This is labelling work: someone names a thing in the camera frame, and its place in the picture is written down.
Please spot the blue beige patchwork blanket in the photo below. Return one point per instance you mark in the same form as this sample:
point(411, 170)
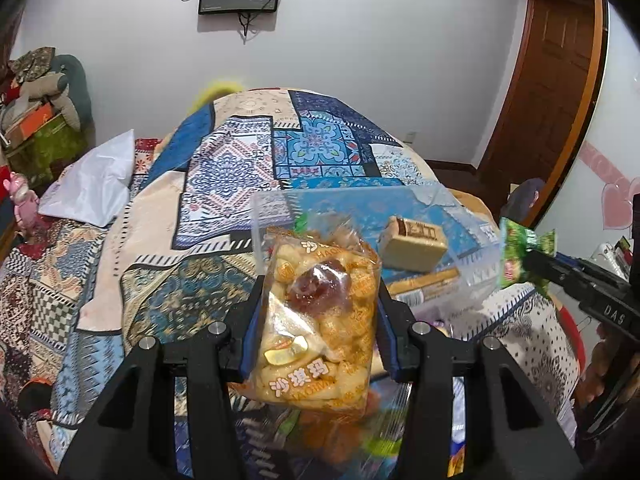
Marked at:
point(250, 175)

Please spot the white plastic bag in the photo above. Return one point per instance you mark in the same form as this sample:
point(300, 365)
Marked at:
point(90, 185)

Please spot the clear plastic storage box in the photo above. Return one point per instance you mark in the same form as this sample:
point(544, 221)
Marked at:
point(450, 240)

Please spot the white wall socket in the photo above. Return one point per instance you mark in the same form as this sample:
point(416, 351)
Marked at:
point(411, 136)

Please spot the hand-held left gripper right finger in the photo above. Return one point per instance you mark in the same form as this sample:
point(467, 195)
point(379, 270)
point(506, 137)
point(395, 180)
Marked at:
point(392, 355)

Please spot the pile of clothes and bags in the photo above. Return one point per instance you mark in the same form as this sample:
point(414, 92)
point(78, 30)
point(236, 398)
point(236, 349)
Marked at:
point(40, 110)

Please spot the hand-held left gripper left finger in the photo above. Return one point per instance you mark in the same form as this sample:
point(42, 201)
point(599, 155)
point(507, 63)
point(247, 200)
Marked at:
point(250, 345)

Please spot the beige cake snack packet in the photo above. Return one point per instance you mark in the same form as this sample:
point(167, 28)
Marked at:
point(412, 246)

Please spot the pile of mixed snack packets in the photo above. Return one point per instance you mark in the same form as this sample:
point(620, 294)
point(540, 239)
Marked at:
point(325, 440)

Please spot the orange pastry snack packet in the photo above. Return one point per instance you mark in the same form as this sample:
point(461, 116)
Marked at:
point(320, 320)

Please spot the pink heart wall sticker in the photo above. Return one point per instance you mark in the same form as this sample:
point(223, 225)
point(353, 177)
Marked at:
point(616, 205)

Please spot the pink plush toy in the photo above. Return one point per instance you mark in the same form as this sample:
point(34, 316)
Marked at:
point(22, 202)

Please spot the long tan snack packet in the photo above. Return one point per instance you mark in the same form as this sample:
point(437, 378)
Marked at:
point(425, 281)

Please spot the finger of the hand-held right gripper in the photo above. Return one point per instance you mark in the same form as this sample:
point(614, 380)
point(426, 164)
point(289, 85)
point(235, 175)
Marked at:
point(555, 272)

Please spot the brown wooden door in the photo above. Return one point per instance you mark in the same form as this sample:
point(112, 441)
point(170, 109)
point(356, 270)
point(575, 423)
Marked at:
point(545, 95)

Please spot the brown patterned bed cover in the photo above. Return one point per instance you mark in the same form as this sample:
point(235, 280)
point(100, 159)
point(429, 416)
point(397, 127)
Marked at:
point(50, 280)

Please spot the yellow green fuzzy object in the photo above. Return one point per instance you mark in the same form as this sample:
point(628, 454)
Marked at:
point(215, 92)

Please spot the green snack packet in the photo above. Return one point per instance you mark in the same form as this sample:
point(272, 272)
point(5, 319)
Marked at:
point(517, 255)

